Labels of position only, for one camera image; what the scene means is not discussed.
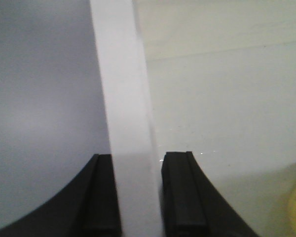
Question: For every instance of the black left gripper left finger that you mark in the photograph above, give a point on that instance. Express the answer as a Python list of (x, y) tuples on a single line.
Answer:
[(86, 207)]

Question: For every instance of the white plastic tote crate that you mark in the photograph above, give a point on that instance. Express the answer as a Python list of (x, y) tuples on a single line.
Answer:
[(214, 77)]

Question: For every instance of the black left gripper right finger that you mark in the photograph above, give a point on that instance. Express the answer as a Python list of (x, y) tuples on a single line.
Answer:
[(192, 206)]

